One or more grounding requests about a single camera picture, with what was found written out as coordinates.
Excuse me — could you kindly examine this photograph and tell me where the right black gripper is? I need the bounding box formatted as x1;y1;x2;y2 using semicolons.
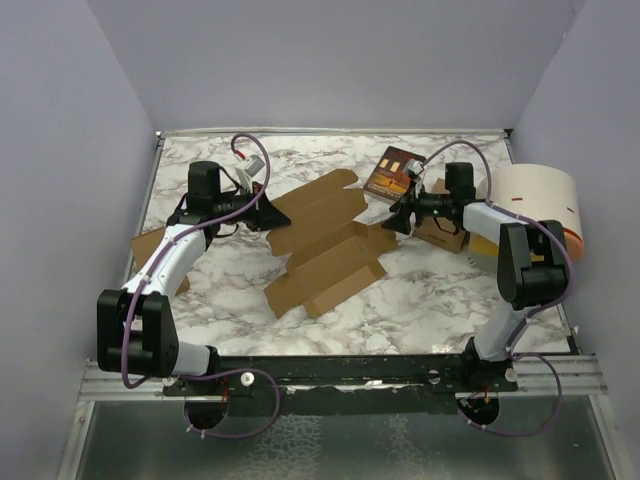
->
381;180;453;235

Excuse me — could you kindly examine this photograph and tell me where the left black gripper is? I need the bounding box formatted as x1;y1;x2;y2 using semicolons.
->
213;181;291;232

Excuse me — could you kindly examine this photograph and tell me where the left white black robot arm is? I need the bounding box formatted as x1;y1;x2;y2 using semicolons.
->
97;161;291;395

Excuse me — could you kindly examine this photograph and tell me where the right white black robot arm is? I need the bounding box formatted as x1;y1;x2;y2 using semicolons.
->
382;161;573;391

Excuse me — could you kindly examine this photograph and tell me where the folded brown cardboard box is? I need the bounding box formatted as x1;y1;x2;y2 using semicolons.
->
412;178;476;253

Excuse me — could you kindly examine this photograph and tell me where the dark orange paperback book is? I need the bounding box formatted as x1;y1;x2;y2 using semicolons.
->
363;146;426;204

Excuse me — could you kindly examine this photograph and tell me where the small cardboard piece left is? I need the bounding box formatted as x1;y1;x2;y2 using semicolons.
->
125;225;203;299

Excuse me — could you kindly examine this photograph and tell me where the white orange tape dispenser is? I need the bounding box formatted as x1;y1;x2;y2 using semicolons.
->
476;164;585;262

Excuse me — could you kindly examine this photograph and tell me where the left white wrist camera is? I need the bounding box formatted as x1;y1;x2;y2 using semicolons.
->
234;155;265;192

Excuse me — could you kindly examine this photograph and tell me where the black mounting rail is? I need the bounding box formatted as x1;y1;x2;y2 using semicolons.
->
163;353;518;416

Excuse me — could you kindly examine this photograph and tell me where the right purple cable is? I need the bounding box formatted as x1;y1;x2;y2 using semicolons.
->
417;139;576;438

